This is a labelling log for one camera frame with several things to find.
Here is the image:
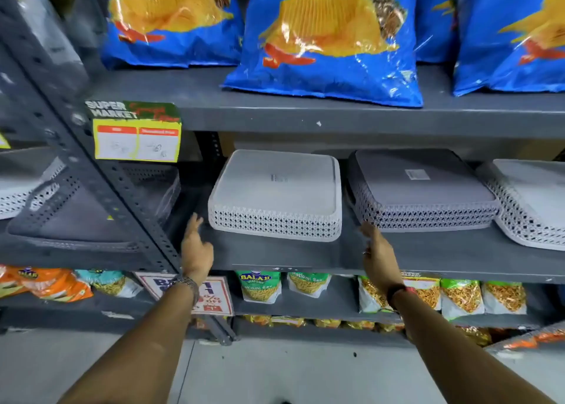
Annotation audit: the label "person's left hand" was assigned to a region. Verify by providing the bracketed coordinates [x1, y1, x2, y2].
[180, 212, 215, 286]

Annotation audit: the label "person's right hand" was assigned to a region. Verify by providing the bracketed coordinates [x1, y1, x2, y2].
[360, 221, 406, 296]

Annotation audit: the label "grey perforated tray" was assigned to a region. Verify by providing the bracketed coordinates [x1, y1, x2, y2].
[345, 148, 502, 233]

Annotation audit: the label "grey metal shelf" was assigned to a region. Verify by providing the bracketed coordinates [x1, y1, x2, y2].
[0, 0, 565, 347]

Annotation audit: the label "person's left forearm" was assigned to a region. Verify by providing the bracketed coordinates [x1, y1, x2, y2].
[57, 284, 197, 404]

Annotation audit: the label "person's right forearm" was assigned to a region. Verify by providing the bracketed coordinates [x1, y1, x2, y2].
[390, 291, 557, 404]

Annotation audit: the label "silver metal wristwatch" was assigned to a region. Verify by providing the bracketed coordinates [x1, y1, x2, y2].
[164, 274, 200, 307]

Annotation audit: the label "black red wristband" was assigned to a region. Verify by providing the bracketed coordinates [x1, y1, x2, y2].
[386, 283, 418, 314]

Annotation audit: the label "white red promo sign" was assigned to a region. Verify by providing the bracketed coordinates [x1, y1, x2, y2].
[134, 271, 235, 317]

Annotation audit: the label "row of green white packets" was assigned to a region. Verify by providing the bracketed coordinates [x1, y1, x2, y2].
[235, 270, 529, 322]

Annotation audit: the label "row of yellow packets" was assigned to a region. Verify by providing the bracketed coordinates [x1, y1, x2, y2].
[240, 314, 493, 348]

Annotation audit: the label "teal snack packet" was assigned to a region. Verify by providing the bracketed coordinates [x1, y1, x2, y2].
[75, 269, 143, 299]

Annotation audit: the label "yellow green price sign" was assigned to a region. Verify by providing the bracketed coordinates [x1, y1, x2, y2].
[85, 100, 182, 164]

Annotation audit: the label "orange snack packet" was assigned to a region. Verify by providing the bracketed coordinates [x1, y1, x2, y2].
[17, 266, 94, 304]

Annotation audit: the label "orange packets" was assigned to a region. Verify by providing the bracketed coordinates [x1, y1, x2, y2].
[503, 328, 565, 352]

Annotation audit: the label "blue chip bag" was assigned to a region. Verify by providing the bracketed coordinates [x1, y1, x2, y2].
[414, 0, 460, 64]
[100, 0, 245, 69]
[222, 0, 424, 108]
[452, 0, 565, 98]

